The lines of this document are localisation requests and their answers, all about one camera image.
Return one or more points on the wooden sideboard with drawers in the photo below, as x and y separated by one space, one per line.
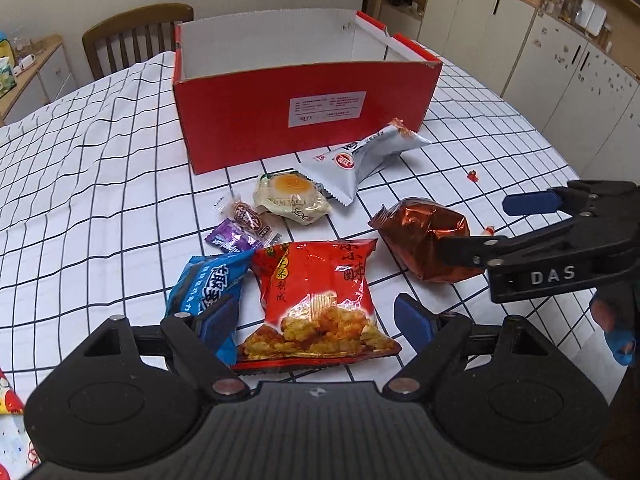
45 80

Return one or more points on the colourful printed bag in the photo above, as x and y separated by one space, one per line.
12 425

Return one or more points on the white mug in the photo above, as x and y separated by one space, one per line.
25 62

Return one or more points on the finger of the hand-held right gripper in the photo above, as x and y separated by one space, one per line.
530 202
470 252

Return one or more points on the green tissue pack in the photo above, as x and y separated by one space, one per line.
5 77

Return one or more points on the person's right hand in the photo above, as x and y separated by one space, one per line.
612 330

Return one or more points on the blue and yellow toy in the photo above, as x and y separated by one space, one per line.
4 45

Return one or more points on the small red candy wrapper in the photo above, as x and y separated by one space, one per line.
472 176
488 230

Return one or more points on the white double-door cabinet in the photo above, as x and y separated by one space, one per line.
465 20

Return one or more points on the red rice cracker packet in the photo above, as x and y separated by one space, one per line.
310 280

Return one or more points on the blue snack packet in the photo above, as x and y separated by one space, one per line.
200 280

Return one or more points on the cream pastry packet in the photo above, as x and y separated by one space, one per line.
290 195

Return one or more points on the brown foil snack bag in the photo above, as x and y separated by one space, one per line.
420 235

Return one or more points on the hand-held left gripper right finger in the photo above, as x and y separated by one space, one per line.
412 320

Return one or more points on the red cardboard box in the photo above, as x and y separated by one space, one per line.
300 85

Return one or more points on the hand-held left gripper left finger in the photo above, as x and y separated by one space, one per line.
220 322

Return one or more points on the white cabinet with stickers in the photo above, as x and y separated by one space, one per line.
565 85

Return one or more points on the grey white snack packet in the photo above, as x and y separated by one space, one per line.
350 165

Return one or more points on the brown wrapped candy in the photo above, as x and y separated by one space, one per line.
247 217

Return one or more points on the wooden chair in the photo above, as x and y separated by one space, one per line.
135 15

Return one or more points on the purple wrapped candy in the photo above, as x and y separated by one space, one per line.
230 237

